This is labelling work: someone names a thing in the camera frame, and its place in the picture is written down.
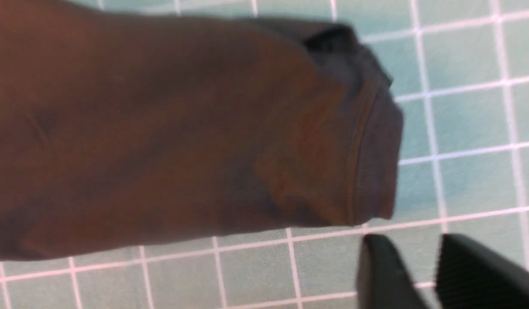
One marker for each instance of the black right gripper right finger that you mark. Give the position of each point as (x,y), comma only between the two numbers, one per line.
(471,276)

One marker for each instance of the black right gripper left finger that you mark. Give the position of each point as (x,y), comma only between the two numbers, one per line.
(383,280)

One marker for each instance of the dark gray long-sleeve top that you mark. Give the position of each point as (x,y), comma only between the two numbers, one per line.
(120,130)

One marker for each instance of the green checkered table mat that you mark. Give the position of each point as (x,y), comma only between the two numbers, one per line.
(460,71)

